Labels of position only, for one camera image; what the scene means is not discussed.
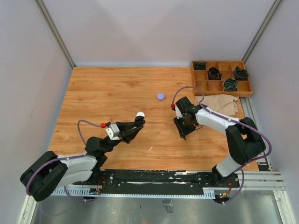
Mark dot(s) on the rolled black tie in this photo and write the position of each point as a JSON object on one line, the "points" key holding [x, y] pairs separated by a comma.
{"points": [[214, 74], [240, 74]]}

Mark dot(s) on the wooden compartment tray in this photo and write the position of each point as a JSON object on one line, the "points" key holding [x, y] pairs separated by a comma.
{"points": [[212, 87]]}

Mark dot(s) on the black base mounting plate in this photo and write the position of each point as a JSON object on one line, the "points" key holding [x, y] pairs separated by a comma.
{"points": [[126, 182]]}

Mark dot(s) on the beige folded cloth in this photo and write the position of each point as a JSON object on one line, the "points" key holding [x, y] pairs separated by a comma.
{"points": [[222, 103]]}

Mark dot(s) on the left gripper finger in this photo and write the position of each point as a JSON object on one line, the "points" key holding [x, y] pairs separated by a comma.
{"points": [[128, 136], [127, 126]]}

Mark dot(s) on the rolled black tie right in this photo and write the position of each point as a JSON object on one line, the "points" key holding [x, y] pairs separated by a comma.
{"points": [[240, 74]]}

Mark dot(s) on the rolled black tie centre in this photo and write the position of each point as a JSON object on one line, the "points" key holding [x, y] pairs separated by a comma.
{"points": [[214, 74]]}

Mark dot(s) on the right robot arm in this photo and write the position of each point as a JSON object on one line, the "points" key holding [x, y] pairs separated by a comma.
{"points": [[244, 141]]}

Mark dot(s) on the black earbud charging case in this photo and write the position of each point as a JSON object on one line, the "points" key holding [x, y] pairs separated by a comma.
{"points": [[139, 121]]}

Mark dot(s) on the purple earbud charging case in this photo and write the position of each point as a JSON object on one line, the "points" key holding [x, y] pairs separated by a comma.
{"points": [[160, 96]]}

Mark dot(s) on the white earbud charging case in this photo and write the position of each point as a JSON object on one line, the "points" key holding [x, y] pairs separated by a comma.
{"points": [[140, 114]]}

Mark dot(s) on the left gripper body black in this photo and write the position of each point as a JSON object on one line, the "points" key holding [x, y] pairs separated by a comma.
{"points": [[120, 135]]}

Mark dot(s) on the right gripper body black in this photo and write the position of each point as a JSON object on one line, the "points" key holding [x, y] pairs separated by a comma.
{"points": [[185, 122]]}

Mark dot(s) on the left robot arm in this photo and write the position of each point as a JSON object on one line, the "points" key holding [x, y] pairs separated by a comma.
{"points": [[70, 161]]}

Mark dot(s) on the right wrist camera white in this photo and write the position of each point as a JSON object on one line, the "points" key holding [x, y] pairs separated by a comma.
{"points": [[179, 111]]}

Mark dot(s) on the rolled blue patterned tie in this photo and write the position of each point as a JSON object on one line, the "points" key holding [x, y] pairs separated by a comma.
{"points": [[230, 84]]}

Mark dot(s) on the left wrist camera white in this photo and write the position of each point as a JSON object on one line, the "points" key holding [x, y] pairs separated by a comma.
{"points": [[113, 132]]}

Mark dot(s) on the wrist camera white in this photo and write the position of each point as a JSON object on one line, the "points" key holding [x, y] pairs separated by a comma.
{"points": [[113, 132], [179, 111]]}

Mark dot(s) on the rolled dark tie top-left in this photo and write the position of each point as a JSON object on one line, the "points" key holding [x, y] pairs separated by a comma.
{"points": [[200, 65]]}

